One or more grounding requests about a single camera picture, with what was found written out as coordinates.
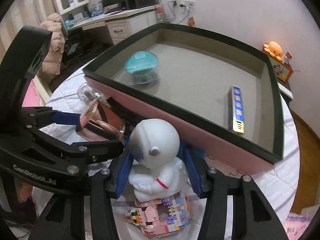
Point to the small red toy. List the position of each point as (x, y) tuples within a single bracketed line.
[(288, 57)]

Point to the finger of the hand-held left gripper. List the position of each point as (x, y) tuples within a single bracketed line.
[(65, 118), (100, 150)]

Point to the white desk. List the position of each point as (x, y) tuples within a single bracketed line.
[(120, 15)]

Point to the black chair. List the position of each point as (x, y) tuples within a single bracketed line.
[(75, 47)]

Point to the pink printed blanket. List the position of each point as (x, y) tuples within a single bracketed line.
[(298, 226)]

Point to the blue and gold rectangular box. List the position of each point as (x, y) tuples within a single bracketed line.
[(237, 110)]

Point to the pink building block figure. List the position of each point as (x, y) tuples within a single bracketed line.
[(150, 216)]

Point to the white astronaut figure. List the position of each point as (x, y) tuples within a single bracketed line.
[(155, 140)]

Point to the black brush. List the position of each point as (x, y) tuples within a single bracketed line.
[(125, 110)]

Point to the orange wall ornament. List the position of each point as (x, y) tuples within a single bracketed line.
[(191, 21)]

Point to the blue comb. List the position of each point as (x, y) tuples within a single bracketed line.
[(199, 153)]

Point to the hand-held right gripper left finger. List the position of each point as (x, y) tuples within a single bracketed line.
[(122, 177)]

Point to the white wall power strip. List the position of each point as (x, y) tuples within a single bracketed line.
[(190, 4)]

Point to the nightstand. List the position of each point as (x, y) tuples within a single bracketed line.
[(285, 90)]

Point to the blue and white desk box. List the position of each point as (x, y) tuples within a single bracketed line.
[(96, 8)]

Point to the orange octopus plush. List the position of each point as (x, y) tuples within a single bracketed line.
[(273, 48)]

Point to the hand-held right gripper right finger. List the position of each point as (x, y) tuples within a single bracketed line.
[(192, 171)]

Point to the colourful printed box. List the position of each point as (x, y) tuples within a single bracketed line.
[(282, 70)]

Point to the pink cloth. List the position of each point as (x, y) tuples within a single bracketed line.
[(32, 96)]

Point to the rose gold compact mirror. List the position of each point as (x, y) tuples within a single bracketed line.
[(105, 128)]

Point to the clear plastic case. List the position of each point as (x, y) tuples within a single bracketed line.
[(86, 91)]

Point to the orange-lidded jar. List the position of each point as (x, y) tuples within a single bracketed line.
[(160, 15)]

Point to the pink puffer jacket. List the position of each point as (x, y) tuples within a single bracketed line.
[(52, 50)]

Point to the teal plastic container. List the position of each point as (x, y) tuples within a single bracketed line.
[(141, 61)]

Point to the pink box with black rim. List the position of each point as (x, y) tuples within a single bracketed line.
[(200, 80)]

